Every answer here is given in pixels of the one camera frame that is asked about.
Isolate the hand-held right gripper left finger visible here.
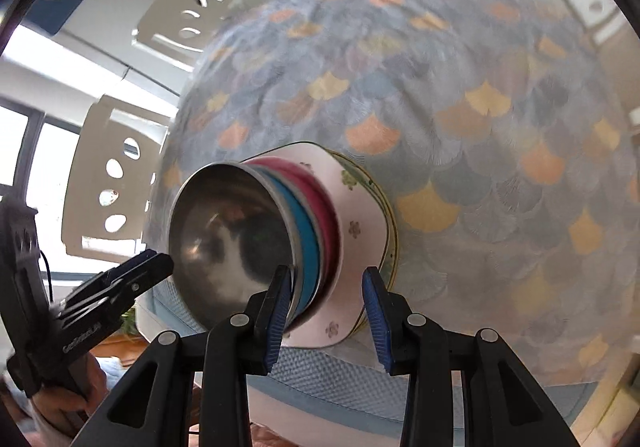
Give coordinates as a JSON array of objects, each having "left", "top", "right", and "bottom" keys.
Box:
[{"left": 70, "top": 265, "right": 297, "bottom": 447}]

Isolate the scale-patterned fluffy mat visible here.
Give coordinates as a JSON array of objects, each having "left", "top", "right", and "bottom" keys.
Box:
[{"left": 155, "top": 0, "right": 640, "bottom": 388}]

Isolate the green plant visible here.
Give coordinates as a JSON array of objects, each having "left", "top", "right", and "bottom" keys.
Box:
[{"left": 120, "top": 307, "right": 141, "bottom": 338}]

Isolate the person's left hand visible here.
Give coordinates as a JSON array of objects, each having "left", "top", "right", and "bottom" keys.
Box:
[{"left": 30, "top": 352, "right": 108, "bottom": 438}]

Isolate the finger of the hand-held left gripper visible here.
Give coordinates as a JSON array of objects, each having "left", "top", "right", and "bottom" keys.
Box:
[
  {"left": 60, "top": 253, "right": 175, "bottom": 328},
  {"left": 65, "top": 248, "right": 158, "bottom": 308}
]

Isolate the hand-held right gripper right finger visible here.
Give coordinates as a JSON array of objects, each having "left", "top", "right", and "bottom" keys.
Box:
[{"left": 362, "top": 267, "right": 571, "bottom": 447}]

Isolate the blue steel bowl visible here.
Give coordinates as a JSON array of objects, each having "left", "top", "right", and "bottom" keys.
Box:
[{"left": 168, "top": 162, "right": 323, "bottom": 335}]

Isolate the red steel bowl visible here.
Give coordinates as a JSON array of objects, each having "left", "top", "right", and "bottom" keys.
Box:
[{"left": 245, "top": 154, "right": 336, "bottom": 323}]

